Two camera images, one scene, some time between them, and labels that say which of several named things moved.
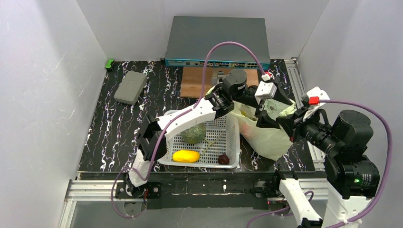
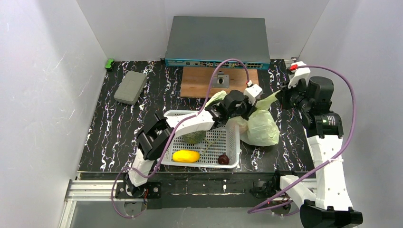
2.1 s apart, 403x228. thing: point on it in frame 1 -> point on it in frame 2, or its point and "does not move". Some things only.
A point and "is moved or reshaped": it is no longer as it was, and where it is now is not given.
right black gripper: (295, 120) -> (286, 97)
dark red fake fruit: (223, 159) does not move
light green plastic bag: (271, 143) is moved or reshaped
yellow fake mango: (186, 156) does not move
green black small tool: (109, 64) does not move
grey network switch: (191, 37) does not move
